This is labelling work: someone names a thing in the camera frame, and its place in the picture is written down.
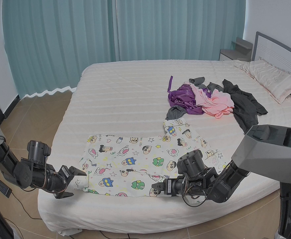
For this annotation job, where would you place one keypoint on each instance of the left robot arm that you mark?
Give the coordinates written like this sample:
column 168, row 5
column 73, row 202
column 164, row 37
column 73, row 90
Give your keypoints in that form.
column 23, row 173

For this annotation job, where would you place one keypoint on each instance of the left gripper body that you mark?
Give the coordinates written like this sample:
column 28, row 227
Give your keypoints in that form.
column 62, row 183

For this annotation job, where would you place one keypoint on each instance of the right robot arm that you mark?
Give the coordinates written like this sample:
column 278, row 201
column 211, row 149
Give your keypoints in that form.
column 267, row 153

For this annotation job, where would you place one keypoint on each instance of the dark grey garment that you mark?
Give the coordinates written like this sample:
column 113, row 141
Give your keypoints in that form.
column 245, row 108

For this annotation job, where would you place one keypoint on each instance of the white printed pyjama top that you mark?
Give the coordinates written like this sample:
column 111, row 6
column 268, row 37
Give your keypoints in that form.
column 135, row 158

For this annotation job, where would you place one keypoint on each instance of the blue-green curtain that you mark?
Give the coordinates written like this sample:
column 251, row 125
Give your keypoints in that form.
column 180, row 21
column 60, row 38

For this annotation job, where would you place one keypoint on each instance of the purple garment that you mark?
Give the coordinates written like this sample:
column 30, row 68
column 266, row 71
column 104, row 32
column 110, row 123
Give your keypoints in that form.
column 182, row 99

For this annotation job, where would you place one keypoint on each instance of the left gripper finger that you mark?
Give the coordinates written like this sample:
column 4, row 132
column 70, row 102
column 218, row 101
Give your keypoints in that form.
column 78, row 173
column 63, row 195

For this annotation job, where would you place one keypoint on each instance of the black power adapter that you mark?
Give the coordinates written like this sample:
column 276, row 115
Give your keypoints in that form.
column 3, row 188

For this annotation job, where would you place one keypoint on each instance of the cream pillow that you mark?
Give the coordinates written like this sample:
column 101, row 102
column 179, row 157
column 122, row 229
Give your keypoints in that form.
column 272, row 81

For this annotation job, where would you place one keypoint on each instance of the pink garment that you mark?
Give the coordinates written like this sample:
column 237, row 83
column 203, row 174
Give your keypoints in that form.
column 215, row 103

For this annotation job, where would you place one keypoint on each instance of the bed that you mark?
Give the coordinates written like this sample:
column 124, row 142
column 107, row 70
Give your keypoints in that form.
column 123, row 96

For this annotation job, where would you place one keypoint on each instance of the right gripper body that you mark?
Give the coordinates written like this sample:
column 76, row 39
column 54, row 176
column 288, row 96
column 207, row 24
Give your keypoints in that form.
column 171, row 187

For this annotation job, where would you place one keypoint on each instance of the grey and white bedside table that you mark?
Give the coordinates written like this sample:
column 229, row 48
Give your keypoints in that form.
column 235, row 52

